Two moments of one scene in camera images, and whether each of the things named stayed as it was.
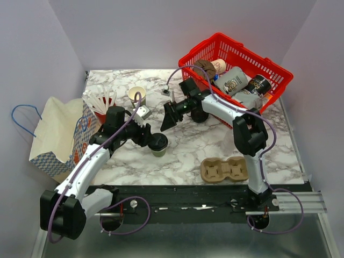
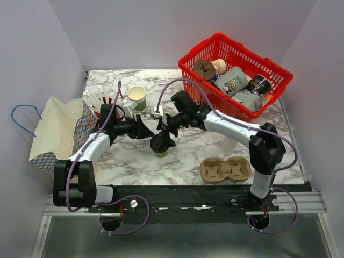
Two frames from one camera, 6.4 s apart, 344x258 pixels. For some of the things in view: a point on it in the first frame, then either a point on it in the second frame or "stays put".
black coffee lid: (158, 141) stays put
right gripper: (171, 115) to (165, 135)
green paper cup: (131, 93) stays put
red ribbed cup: (101, 117) stays put
